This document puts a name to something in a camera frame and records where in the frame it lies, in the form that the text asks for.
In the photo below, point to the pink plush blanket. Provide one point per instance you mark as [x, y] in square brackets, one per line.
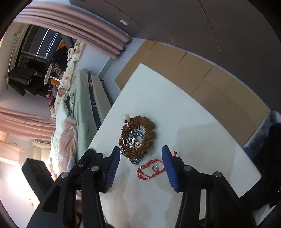
[68, 145]

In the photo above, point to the pink curtain right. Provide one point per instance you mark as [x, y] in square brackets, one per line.
[72, 22]

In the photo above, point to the pink curtain left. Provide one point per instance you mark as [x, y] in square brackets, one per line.
[27, 125]

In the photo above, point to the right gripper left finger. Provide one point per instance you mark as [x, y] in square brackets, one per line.
[92, 175]

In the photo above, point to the pink curtain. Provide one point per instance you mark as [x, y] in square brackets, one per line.
[72, 22]
[27, 125]

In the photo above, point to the cardboard floor sheet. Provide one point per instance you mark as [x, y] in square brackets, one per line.
[233, 104]

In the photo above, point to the green bed sheet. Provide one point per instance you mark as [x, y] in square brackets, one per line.
[81, 111]

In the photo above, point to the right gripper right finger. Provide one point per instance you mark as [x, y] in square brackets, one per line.
[208, 200]

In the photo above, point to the silver chain jewelry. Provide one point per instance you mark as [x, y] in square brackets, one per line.
[130, 141]

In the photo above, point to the white bed frame side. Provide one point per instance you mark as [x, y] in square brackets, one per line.
[101, 99]

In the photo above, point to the light green pillow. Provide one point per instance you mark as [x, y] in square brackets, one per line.
[62, 114]

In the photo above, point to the black hanging clothes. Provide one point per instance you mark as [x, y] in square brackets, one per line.
[24, 80]

